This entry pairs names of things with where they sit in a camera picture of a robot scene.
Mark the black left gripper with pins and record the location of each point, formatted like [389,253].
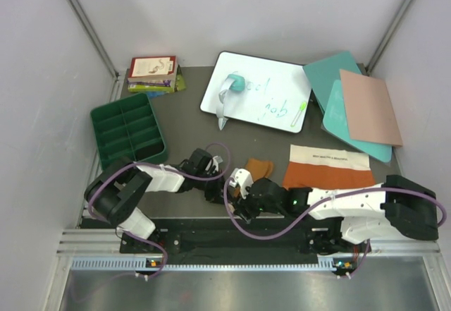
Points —
[217,194]

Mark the dark teal folding board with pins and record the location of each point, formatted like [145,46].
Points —
[323,73]

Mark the green whiteboard marker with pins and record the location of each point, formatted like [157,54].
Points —
[301,109]

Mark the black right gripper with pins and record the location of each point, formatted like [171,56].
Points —
[243,204]

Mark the white dry-erase board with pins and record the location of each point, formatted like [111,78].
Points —
[273,92]

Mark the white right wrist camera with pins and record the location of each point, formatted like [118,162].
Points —
[242,179]

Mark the pink folding board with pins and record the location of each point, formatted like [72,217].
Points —
[374,97]

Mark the mustard brown underwear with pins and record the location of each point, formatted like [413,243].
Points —
[259,169]

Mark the blue cover book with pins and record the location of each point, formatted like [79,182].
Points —
[152,95]

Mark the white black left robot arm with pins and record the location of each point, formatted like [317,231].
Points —
[115,194]

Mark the red cover book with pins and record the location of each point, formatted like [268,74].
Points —
[152,68]

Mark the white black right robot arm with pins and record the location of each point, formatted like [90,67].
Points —
[397,206]

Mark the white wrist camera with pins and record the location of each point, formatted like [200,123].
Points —
[242,179]
[214,163]

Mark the orange underwear white waistband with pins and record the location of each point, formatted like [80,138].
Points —
[327,169]

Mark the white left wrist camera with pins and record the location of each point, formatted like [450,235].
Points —
[214,163]

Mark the black ribbed underwear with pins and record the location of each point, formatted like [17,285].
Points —
[149,151]

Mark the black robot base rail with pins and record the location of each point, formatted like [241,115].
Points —
[217,241]

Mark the green divided plastic tray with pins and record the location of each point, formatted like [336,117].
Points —
[125,125]

